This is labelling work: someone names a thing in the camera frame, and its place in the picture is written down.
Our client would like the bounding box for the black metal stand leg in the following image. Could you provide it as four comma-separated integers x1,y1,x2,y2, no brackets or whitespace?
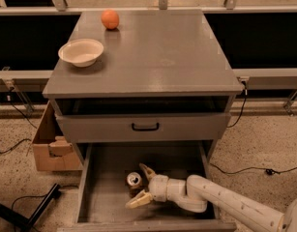
0,184,61,232

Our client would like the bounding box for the black cable floor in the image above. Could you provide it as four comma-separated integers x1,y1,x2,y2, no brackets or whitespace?
0,86,38,156
209,162,297,176

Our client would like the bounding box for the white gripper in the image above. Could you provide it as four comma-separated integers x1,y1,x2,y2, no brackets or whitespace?
125,163,187,209

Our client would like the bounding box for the white bowl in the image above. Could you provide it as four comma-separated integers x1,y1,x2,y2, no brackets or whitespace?
58,39,104,68

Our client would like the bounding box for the black drawer handle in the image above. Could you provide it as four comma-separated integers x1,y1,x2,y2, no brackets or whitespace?
131,123,160,132

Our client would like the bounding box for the open grey lower drawer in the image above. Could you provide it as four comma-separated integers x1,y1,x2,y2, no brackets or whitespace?
57,142,236,232

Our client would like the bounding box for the cardboard box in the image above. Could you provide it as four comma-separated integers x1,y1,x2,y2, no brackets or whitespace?
32,103,82,171

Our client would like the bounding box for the closed grey upper drawer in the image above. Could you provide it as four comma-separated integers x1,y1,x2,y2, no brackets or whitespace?
57,113,230,143

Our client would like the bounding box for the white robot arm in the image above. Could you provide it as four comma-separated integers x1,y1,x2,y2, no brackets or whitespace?
126,163,297,232

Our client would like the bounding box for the orange fruit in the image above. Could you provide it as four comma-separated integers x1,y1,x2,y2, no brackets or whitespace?
101,10,120,30

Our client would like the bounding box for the black cable left floor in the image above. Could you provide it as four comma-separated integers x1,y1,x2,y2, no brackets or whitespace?
0,86,38,156

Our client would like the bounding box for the black cable behind cabinet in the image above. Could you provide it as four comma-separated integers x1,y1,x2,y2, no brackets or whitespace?
226,80,249,129

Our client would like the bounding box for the grey drawer cabinet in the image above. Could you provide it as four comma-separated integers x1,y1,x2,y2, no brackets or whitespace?
44,10,243,158

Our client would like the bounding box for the metal rail frame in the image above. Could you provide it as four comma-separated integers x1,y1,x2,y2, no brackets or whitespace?
0,0,297,114

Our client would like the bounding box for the black cable right floor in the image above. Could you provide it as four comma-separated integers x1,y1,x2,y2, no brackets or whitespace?
209,162,297,176

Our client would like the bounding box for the orange soda can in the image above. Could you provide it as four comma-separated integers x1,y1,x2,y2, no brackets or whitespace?
126,172,142,197

